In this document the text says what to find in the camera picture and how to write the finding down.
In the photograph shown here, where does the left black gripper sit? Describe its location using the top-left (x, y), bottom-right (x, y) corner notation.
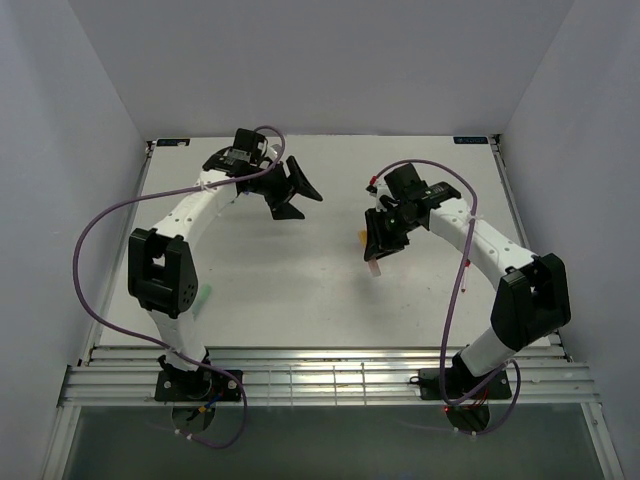
top-left (245, 156), bottom-right (323, 221)

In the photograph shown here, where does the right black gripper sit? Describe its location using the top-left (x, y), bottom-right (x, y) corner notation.
top-left (365, 206), bottom-right (421, 261)

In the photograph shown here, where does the pink pencil-shaped pen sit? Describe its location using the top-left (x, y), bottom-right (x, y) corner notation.
top-left (368, 259), bottom-right (381, 277)

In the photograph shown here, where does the thin red-tipped pen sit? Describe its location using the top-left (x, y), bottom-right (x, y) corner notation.
top-left (461, 260), bottom-right (471, 293)

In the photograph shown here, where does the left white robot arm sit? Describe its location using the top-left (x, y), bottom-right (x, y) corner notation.
top-left (127, 140), bottom-right (323, 400)

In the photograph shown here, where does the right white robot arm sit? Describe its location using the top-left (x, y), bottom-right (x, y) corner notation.
top-left (364, 180), bottom-right (571, 397)

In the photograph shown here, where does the green highlighter pen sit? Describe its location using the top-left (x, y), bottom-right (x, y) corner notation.
top-left (192, 284), bottom-right (212, 317)

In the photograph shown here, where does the right blue corner label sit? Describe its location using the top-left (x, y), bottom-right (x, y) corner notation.
top-left (453, 136), bottom-right (489, 145)

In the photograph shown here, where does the blue corner label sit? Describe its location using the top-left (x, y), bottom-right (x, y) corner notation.
top-left (453, 136), bottom-right (489, 145)
top-left (155, 138), bottom-right (190, 147)

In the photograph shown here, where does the left blue corner label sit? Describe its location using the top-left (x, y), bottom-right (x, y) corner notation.
top-left (155, 138), bottom-right (190, 147)

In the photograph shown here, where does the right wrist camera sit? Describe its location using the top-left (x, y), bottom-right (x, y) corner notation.
top-left (384, 164), bottom-right (428, 202)

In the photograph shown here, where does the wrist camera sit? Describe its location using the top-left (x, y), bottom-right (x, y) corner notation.
top-left (384, 164), bottom-right (428, 202)
top-left (232, 128), bottom-right (267, 158)

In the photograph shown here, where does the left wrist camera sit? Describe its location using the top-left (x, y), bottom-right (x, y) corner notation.
top-left (232, 128), bottom-right (267, 158)

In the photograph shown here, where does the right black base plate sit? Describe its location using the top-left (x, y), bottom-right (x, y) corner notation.
top-left (409, 368), bottom-right (512, 400)

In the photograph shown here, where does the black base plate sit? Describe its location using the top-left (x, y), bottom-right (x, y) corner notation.
top-left (409, 368), bottom-right (512, 400)
top-left (153, 370), bottom-right (243, 403)

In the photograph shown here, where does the aluminium rail frame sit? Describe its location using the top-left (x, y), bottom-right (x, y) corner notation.
top-left (43, 135), bottom-right (623, 479)

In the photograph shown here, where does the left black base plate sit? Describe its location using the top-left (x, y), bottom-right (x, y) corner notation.
top-left (153, 370), bottom-right (243, 403)

